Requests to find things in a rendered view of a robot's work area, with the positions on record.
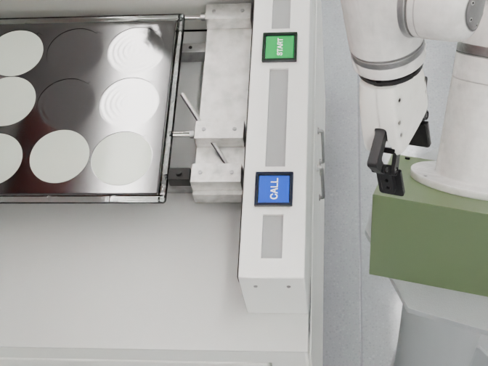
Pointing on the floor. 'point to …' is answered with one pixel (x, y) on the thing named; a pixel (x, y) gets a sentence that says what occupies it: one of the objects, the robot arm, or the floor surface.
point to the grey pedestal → (439, 322)
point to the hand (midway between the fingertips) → (405, 163)
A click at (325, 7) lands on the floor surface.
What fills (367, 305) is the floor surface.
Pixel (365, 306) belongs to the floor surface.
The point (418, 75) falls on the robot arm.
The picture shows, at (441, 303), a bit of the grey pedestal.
